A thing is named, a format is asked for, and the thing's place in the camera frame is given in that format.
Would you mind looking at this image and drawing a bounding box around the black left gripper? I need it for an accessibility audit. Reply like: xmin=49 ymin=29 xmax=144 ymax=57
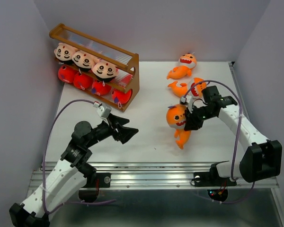
xmin=86 ymin=113 xmax=139 ymax=147

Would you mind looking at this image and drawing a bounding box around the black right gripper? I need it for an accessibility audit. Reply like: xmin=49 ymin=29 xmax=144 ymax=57
xmin=184 ymin=104 xmax=216 ymax=130

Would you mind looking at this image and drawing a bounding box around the orange shark plush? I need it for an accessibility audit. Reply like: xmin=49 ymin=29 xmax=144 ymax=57
xmin=167 ymin=53 xmax=197 ymax=79
xmin=168 ymin=78 xmax=207 ymax=99
xmin=166 ymin=104 xmax=191 ymax=149

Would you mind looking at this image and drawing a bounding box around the red shark plush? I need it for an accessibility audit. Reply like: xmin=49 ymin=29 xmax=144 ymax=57
xmin=91 ymin=80 xmax=112 ymax=96
xmin=112 ymin=89 xmax=132 ymax=109
xmin=58 ymin=64 xmax=79 ymax=84
xmin=73 ymin=72 xmax=93 ymax=90

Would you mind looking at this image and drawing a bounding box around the boy doll table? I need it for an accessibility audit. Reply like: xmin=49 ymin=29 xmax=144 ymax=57
xmin=92 ymin=60 xmax=118 ymax=83

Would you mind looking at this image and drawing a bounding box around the boy doll black hair front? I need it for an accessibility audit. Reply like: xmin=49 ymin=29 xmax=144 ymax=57
xmin=72 ymin=50 xmax=97 ymax=71

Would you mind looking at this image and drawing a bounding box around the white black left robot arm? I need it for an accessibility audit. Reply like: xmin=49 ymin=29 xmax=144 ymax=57
xmin=9 ymin=114 xmax=139 ymax=227

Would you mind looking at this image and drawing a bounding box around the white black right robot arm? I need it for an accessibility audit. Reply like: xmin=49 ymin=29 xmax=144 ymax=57
xmin=180 ymin=86 xmax=282 ymax=184

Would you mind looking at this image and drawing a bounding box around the brown wooden toy shelf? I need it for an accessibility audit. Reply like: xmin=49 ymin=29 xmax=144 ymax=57
xmin=49 ymin=23 xmax=140 ymax=112

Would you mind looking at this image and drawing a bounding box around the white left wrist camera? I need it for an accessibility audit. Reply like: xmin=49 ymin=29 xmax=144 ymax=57
xmin=93 ymin=102 xmax=112 ymax=119

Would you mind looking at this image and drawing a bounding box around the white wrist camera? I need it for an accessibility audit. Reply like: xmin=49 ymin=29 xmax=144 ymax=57
xmin=93 ymin=102 xmax=112 ymax=119
xmin=179 ymin=95 xmax=194 ymax=113

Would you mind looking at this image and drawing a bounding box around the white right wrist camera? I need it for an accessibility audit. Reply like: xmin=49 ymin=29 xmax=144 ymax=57
xmin=179 ymin=95 xmax=194 ymax=113

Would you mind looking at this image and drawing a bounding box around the aluminium mounting rail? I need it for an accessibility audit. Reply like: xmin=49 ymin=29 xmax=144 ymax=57
xmin=28 ymin=161 xmax=279 ymax=191

